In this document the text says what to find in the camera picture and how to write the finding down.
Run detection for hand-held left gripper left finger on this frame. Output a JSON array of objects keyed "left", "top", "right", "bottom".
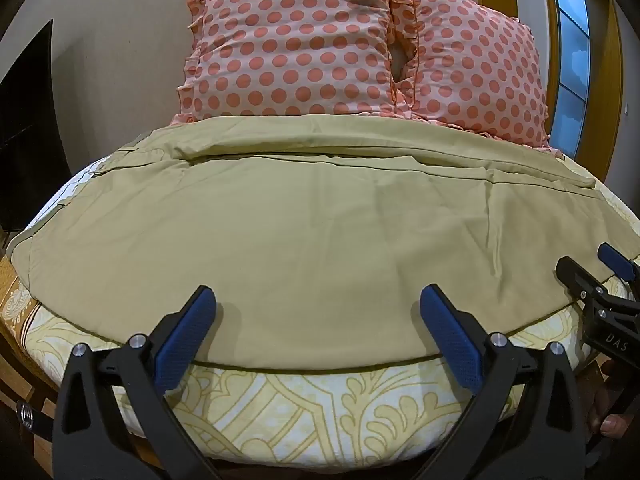
[{"left": 52, "top": 285, "right": 221, "bottom": 480}]

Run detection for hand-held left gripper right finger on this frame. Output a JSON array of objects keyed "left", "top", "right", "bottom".
[{"left": 419, "top": 284, "right": 587, "bottom": 480}]

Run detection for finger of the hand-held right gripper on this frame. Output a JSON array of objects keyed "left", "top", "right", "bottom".
[
  {"left": 597, "top": 242, "right": 640, "bottom": 284},
  {"left": 556, "top": 256, "right": 610, "bottom": 307}
]

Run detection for khaki pants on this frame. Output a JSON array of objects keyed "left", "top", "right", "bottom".
[{"left": 5, "top": 115, "right": 640, "bottom": 373}]

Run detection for person's right hand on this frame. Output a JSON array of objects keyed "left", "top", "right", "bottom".
[{"left": 586, "top": 359, "right": 640, "bottom": 439}]

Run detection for yellow patterned bed sheet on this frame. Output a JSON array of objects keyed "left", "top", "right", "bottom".
[{"left": 22, "top": 157, "right": 621, "bottom": 480}]

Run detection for pink polka dot pillow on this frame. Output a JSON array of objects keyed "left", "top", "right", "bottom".
[
  {"left": 170, "top": 0, "right": 402, "bottom": 127},
  {"left": 390, "top": 0, "right": 555, "bottom": 150}
]

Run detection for dark cabinet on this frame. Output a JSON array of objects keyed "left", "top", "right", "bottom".
[{"left": 0, "top": 19, "right": 72, "bottom": 238}]

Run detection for wooden bed frame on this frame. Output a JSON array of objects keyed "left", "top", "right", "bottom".
[{"left": 0, "top": 230, "right": 66, "bottom": 441}]

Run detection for window with wooden frame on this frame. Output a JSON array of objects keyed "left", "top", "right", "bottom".
[{"left": 474, "top": 0, "right": 625, "bottom": 187}]

